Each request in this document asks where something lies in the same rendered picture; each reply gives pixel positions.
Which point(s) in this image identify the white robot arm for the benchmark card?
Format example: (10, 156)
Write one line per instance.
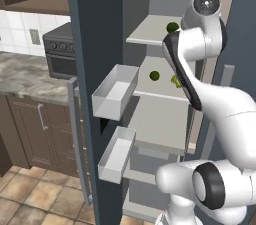
(230, 119)

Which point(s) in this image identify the large grey door bin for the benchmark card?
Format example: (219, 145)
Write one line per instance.
(113, 97)

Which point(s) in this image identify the green lime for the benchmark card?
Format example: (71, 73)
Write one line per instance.
(172, 27)
(154, 75)

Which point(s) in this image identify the wide grey freezer rack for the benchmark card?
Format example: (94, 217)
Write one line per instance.
(160, 125)

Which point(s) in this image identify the green broccoli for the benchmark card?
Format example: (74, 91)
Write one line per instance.
(176, 81)

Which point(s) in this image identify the small grey door bin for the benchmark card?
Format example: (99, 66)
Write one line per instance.
(116, 157)

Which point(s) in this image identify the short grey freezer rack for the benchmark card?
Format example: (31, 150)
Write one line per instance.
(150, 32)

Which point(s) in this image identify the brown base cupboard door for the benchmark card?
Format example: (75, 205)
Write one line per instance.
(56, 135)

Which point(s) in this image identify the dark blue freezer door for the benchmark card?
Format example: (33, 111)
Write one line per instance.
(96, 19)

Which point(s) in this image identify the dark blue fridge door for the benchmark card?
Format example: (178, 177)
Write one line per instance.
(243, 19)

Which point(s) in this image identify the dark grey toaster oven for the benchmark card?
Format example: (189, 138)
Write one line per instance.
(60, 55)

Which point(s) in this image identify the brown base cupboard side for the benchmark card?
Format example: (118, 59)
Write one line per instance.
(11, 135)

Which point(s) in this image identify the grey wall outlet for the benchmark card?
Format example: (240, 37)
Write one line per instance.
(35, 36)

